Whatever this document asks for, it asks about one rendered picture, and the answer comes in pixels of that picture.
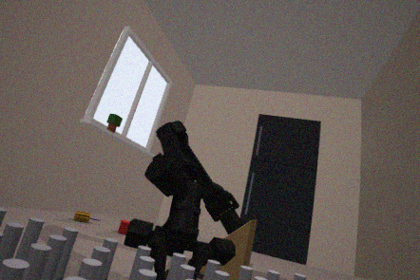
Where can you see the yellow-handled screwdriver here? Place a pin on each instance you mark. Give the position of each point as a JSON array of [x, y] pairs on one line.
[[83, 216]]

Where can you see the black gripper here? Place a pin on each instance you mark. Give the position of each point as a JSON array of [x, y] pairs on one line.
[[181, 233]]

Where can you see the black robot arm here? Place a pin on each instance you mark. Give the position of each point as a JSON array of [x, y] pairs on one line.
[[178, 173]]

